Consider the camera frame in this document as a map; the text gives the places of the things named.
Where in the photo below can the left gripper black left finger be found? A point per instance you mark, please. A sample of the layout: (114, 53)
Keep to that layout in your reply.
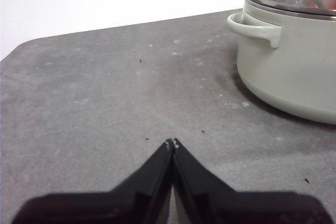
(131, 203)

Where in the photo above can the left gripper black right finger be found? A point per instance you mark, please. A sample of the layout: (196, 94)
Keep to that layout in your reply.
(218, 205)

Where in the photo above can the pale green electric pot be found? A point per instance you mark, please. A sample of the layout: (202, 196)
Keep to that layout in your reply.
(288, 72)

